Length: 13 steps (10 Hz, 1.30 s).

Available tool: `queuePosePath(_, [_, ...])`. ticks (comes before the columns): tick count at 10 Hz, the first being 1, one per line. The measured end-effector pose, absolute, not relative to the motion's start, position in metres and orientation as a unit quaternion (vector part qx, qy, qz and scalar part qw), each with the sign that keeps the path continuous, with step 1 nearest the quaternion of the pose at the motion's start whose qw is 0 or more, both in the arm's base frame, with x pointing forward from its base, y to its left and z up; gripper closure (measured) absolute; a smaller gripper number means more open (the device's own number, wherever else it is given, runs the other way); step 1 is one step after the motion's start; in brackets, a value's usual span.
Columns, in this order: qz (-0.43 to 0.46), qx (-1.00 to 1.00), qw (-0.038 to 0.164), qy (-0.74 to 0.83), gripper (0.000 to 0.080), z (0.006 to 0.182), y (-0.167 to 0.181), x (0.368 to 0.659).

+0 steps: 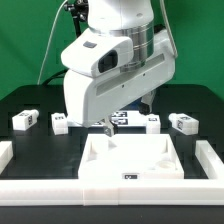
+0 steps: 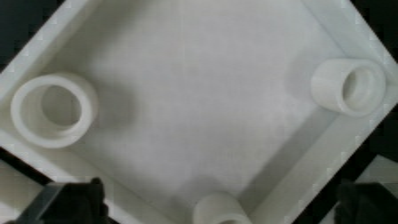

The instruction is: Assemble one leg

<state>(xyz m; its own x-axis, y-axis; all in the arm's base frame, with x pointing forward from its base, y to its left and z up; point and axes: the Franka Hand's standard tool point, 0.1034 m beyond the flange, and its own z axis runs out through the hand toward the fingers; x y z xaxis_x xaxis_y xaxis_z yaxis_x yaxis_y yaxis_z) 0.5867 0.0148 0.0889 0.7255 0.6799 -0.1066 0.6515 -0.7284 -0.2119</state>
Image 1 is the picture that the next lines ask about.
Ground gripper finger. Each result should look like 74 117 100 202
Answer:
103 117 114 137
139 90 156 115

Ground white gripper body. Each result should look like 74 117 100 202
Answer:
64 31 175 127

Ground white square tabletop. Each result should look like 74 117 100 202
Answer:
78 134 184 181

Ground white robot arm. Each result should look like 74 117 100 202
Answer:
61 0 177 136

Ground white left fence piece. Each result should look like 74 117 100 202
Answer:
0 141 13 174

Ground white marker base plate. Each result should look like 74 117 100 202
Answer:
67 110 148 128

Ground black cables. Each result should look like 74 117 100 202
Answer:
42 69 69 86

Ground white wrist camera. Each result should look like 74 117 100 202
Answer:
61 35 133 77

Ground black camera stand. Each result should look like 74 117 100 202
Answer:
64 0 89 37

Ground white cable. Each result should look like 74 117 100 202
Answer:
37 0 69 86

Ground white front fence wall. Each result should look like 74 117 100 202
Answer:
0 179 224 206

